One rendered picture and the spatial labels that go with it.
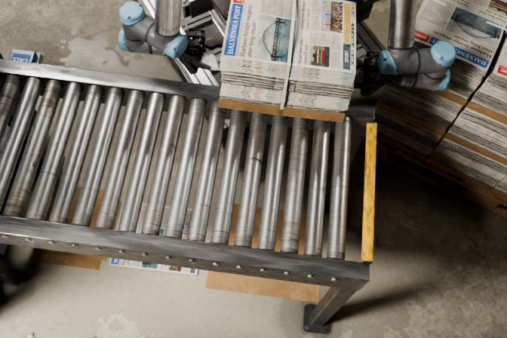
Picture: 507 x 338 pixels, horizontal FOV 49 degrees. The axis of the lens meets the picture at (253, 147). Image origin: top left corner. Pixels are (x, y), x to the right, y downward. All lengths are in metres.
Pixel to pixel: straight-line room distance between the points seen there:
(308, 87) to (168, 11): 0.44
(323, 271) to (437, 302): 1.00
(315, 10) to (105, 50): 1.45
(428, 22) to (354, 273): 0.89
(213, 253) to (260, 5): 0.72
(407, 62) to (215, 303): 1.21
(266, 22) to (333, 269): 0.71
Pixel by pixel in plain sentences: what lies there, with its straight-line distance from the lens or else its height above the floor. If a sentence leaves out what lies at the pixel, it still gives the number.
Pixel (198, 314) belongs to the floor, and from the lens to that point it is 2.33.
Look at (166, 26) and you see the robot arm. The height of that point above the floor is 1.00.
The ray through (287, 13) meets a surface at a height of 1.01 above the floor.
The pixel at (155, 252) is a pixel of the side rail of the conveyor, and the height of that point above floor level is 0.80.
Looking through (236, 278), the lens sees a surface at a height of 0.00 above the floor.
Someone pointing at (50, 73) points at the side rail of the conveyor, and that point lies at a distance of 1.87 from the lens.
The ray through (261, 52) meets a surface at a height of 1.04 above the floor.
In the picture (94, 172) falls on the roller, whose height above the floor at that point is 0.80.
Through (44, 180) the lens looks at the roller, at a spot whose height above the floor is 0.80.
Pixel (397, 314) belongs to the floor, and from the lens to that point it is 2.42.
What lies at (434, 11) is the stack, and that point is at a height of 0.83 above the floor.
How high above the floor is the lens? 2.29
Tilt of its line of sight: 64 degrees down
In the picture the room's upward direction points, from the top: 5 degrees clockwise
